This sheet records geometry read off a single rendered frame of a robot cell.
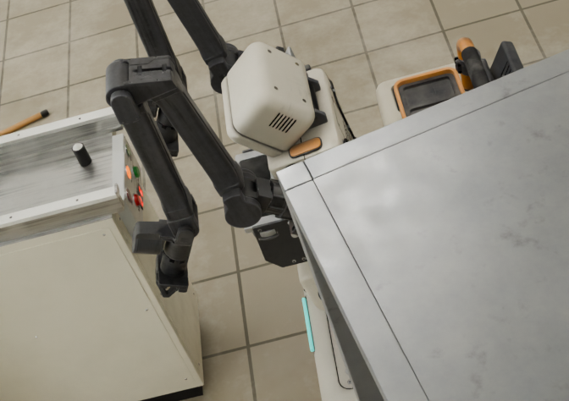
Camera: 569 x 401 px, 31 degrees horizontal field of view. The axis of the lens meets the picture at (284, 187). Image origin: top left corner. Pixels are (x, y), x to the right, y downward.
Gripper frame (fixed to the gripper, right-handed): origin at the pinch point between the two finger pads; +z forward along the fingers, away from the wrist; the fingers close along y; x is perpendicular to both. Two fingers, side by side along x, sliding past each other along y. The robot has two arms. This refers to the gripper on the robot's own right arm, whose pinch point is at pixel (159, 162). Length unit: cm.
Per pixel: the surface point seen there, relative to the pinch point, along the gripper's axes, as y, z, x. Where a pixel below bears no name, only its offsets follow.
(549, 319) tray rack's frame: 144, -123, 7
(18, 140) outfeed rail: -8.0, 4.4, -35.1
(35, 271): 22.2, 19.8, -28.5
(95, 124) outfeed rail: -8.0, -3.3, -16.6
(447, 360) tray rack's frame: 146, -119, -1
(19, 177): -0.4, 10.1, -33.9
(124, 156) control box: 1.7, -2.4, -9.3
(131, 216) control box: 17.2, 2.8, -7.0
